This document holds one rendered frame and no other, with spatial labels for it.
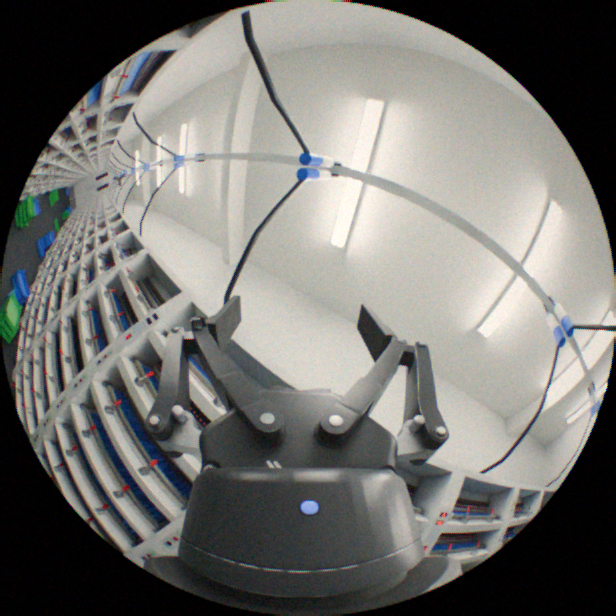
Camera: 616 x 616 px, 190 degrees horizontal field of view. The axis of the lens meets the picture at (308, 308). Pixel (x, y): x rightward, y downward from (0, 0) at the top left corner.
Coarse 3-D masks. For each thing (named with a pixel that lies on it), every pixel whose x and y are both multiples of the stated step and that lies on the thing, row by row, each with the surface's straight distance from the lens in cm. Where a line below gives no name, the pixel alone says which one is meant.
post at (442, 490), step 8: (456, 472) 93; (464, 472) 97; (424, 480) 103; (432, 480) 99; (440, 480) 95; (448, 480) 91; (456, 480) 94; (424, 488) 100; (432, 488) 96; (440, 488) 92; (448, 488) 90; (456, 488) 94; (416, 496) 102; (424, 496) 98; (432, 496) 94; (440, 496) 90; (448, 496) 91; (456, 496) 95; (432, 504) 92; (440, 504) 89; (448, 504) 92; (424, 536) 89
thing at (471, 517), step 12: (456, 504) 122; (468, 504) 131; (480, 504) 142; (456, 516) 110; (468, 516) 118; (480, 516) 128; (492, 516) 142; (504, 516) 147; (444, 528) 97; (456, 528) 104; (468, 528) 112; (480, 528) 123; (492, 528) 137
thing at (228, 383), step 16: (192, 320) 16; (208, 336) 14; (208, 352) 13; (208, 368) 13; (224, 368) 11; (224, 384) 10; (240, 384) 9; (224, 400) 11; (240, 400) 9; (256, 400) 9; (256, 416) 8; (272, 416) 8; (256, 432) 8; (272, 432) 8
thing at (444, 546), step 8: (440, 536) 122; (448, 536) 127; (456, 536) 133; (464, 536) 141; (472, 536) 149; (440, 544) 123; (448, 544) 129; (456, 544) 134; (464, 544) 140; (472, 544) 144; (480, 544) 152; (488, 544) 149; (432, 552) 108; (440, 552) 112; (448, 552) 118; (456, 552) 125; (464, 552) 129; (472, 552) 132; (480, 552) 141; (488, 552) 146; (464, 560) 125; (472, 560) 135
